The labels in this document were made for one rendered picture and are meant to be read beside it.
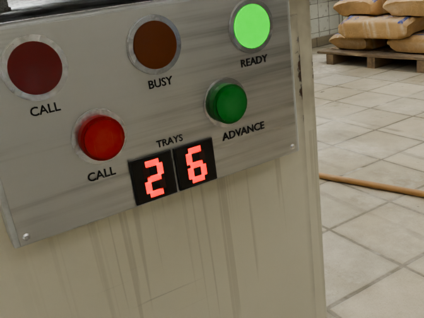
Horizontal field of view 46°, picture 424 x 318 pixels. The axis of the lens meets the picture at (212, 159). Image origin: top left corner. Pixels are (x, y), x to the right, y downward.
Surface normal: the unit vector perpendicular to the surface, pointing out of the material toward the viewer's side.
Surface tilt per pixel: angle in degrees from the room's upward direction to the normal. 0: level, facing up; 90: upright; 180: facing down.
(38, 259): 90
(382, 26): 90
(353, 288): 0
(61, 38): 90
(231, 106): 90
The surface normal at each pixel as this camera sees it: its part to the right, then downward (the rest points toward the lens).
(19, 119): 0.51, 0.24
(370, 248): -0.12, -0.93
